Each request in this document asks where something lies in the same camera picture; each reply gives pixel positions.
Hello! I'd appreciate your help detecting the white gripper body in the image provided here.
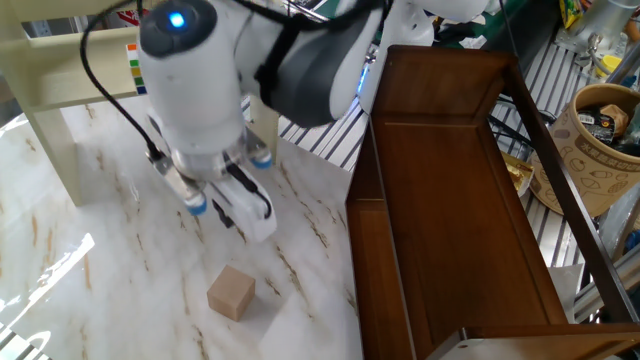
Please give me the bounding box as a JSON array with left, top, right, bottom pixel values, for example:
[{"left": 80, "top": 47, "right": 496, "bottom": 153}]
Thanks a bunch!
[{"left": 207, "top": 179, "right": 278, "bottom": 245}]

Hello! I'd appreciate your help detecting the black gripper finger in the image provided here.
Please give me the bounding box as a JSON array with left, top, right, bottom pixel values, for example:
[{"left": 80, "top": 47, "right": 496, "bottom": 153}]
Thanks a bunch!
[{"left": 211, "top": 198, "right": 236, "bottom": 230}]

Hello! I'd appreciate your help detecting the light wooden cube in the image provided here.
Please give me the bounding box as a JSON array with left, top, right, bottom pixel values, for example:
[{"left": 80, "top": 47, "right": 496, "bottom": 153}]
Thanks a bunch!
[{"left": 206, "top": 264, "right": 257, "bottom": 323}]

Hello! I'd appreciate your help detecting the brown wooden shelf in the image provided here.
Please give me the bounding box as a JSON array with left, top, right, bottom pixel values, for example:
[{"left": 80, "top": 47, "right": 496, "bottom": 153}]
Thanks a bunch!
[{"left": 344, "top": 44, "right": 640, "bottom": 360}]

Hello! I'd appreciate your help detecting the cream wooden shelf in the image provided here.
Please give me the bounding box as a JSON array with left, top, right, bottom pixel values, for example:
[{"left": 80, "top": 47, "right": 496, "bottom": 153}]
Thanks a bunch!
[{"left": 0, "top": 0, "right": 281, "bottom": 207}]

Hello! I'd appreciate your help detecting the marble pattern table sheet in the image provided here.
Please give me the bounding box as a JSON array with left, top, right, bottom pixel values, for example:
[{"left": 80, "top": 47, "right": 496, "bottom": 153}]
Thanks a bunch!
[{"left": 0, "top": 89, "right": 364, "bottom": 360}]

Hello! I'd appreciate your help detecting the Rubik's cube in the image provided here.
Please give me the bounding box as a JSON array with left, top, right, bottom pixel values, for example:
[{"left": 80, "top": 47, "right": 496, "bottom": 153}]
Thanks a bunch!
[{"left": 125, "top": 43, "right": 149, "bottom": 96}]

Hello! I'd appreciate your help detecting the red and white box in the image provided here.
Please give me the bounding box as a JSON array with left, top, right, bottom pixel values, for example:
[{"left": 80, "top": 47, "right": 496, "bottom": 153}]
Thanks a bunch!
[{"left": 116, "top": 8, "right": 144, "bottom": 27}]

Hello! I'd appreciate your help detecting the golden snack packet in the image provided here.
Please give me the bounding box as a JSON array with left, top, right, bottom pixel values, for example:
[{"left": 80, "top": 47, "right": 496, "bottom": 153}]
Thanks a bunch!
[{"left": 499, "top": 151, "right": 535, "bottom": 199}]

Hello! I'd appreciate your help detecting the white paper scrap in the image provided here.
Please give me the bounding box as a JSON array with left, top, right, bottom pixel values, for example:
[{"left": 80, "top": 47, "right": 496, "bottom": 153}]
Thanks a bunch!
[{"left": 458, "top": 34, "right": 489, "bottom": 50}]

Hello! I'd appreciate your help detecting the brown paper bucket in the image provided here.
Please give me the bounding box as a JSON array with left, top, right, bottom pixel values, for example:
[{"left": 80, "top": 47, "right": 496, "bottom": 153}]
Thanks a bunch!
[{"left": 528, "top": 83, "right": 640, "bottom": 219}]

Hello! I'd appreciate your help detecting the black snack wrapper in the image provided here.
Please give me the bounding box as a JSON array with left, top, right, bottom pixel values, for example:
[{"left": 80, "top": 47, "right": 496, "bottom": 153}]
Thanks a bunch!
[{"left": 577, "top": 104, "right": 619, "bottom": 146}]

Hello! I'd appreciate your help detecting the aluminium profile bar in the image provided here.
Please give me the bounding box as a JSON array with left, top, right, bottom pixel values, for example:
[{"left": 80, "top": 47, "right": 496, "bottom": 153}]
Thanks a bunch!
[{"left": 573, "top": 244, "right": 640, "bottom": 322}]

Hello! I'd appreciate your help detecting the crumpled brown paper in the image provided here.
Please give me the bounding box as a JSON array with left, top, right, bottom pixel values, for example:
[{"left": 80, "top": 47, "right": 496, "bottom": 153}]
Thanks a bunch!
[{"left": 599, "top": 103, "right": 630, "bottom": 136}]

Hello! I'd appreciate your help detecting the yellow green snack bag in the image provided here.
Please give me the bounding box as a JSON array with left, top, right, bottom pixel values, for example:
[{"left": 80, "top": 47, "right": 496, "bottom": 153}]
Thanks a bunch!
[{"left": 558, "top": 0, "right": 586, "bottom": 30}]

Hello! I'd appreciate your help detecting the yellow lid container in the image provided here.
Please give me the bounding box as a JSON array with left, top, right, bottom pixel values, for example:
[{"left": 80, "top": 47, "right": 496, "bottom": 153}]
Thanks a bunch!
[{"left": 594, "top": 53, "right": 624, "bottom": 79}]

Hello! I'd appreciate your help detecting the grey metal pole base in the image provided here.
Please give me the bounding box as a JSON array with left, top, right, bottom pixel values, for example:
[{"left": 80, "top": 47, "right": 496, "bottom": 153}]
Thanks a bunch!
[{"left": 554, "top": 0, "right": 640, "bottom": 56}]

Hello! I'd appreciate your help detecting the silver gripper mounted camera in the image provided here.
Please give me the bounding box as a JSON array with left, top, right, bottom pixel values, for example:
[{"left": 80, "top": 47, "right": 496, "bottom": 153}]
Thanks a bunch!
[{"left": 146, "top": 127, "right": 274, "bottom": 217}]

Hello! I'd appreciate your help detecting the black camera cable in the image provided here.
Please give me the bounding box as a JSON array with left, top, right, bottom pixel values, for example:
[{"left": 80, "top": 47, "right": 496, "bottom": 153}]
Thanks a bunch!
[{"left": 79, "top": 0, "right": 396, "bottom": 164}]

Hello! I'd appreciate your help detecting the black power cable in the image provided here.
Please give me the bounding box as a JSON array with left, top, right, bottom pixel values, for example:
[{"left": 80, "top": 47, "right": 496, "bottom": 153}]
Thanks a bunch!
[{"left": 487, "top": 97, "right": 557, "bottom": 147}]

